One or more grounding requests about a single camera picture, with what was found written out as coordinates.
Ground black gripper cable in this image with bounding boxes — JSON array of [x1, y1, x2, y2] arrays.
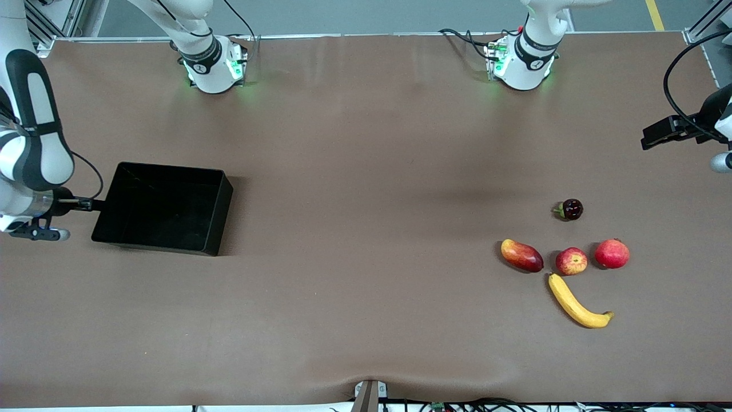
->
[[71, 150, 105, 202], [663, 30, 732, 144]]

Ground aluminium frame profile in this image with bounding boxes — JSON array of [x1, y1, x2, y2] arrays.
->
[[683, 0, 732, 45], [23, 0, 86, 58]]

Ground black right arm base cable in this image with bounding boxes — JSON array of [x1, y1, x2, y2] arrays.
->
[[222, 0, 256, 64]]

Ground red yellow mango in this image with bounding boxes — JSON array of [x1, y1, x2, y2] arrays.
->
[[500, 239, 544, 274]]

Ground black plastic box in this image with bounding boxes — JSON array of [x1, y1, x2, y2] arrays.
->
[[91, 162, 234, 257]]

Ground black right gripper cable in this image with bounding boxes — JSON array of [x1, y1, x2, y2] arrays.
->
[[71, 150, 105, 202]]

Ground black left arm base cable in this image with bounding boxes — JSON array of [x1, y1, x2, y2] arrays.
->
[[439, 27, 494, 61]]

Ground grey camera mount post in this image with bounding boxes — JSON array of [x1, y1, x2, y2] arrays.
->
[[352, 379, 388, 412]]

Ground brown table mat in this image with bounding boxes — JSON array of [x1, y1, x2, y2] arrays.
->
[[0, 31, 732, 408]]

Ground dark purple mangosteen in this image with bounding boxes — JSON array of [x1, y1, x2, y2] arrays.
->
[[552, 198, 584, 222]]

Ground red yellow apple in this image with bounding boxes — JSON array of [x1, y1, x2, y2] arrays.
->
[[555, 247, 588, 276]]

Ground yellow banana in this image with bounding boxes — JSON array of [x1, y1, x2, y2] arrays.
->
[[548, 272, 615, 329]]

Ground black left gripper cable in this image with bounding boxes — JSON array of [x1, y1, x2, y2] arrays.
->
[[663, 30, 732, 144]]

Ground black arm base cable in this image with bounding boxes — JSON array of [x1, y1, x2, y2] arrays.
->
[[222, 0, 256, 64], [439, 27, 494, 61]]

